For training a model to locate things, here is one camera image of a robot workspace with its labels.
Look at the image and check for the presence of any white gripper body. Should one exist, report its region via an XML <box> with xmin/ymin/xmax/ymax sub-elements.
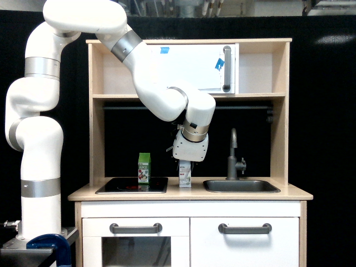
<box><xmin>172</xmin><ymin>130</ymin><xmax>209</xmax><ymax>162</ymax></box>

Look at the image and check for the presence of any black induction stove top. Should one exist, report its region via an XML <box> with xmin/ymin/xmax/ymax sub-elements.
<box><xmin>95</xmin><ymin>177</ymin><xmax>169</xmax><ymax>194</ymax></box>

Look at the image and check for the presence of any wooden toy kitchen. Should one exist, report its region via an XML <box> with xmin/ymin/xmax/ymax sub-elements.
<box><xmin>69</xmin><ymin>38</ymin><xmax>313</xmax><ymax>266</ymax></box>

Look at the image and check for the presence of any blue tape right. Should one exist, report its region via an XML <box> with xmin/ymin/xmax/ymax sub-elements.
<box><xmin>215</xmin><ymin>58</ymin><xmax>225</xmax><ymax>71</ymax></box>

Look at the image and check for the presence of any green juice carton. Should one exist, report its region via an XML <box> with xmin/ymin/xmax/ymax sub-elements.
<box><xmin>137</xmin><ymin>153</ymin><xmax>151</xmax><ymax>184</ymax></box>

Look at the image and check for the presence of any grey faucet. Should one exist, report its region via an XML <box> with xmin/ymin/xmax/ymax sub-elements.
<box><xmin>226</xmin><ymin>128</ymin><xmax>246</xmax><ymax>180</ymax></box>

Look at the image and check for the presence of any blue tape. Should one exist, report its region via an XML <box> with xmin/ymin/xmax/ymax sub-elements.
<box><xmin>160</xmin><ymin>47</ymin><xmax>170</xmax><ymax>54</ymax></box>
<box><xmin>215</xmin><ymin>58</ymin><xmax>225</xmax><ymax>71</ymax></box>

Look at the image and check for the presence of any blue clamp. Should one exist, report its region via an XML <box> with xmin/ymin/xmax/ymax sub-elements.
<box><xmin>26</xmin><ymin>234</ymin><xmax>72</xmax><ymax>267</ymax></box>

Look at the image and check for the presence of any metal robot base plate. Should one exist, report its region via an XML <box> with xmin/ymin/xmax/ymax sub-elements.
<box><xmin>1</xmin><ymin>228</ymin><xmax>79</xmax><ymax>266</ymax></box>

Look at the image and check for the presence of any grey cabinet door handle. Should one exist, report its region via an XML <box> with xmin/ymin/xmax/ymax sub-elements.
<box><xmin>218</xmin><ymin>223</ymin><xmax>272</xmax><ymax>235</ymax></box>

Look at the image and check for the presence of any white milk carton box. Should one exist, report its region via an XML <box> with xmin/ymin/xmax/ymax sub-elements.
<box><xmin>179</xmin><ymin>160</ymin><xmax>191</xmax><ymax>187</ymax></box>

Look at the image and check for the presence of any grey sink basin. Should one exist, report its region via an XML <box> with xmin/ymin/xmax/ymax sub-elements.
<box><xmin>203</xmin><ymin>180</ymin><xmax>280</xmax><ymax>193</ymax></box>

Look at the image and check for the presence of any blue tape top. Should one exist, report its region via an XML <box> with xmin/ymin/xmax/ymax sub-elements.
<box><xmin>160</xmin><ymin>47</ymin><xmax>170</xmax><ymax>54</ymax></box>

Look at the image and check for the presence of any grey microwave handle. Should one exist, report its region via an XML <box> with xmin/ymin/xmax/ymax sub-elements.
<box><xmin>222</xmin><ymin>46</ymin><xmax>231</xmax><ymax>92</ymax></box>

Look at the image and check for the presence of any grey oven door handle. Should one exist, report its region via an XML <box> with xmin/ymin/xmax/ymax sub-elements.
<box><xmin>109</xmin><ymin>223</ymin><xmax>162</xmax><ymax>234</ymax></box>

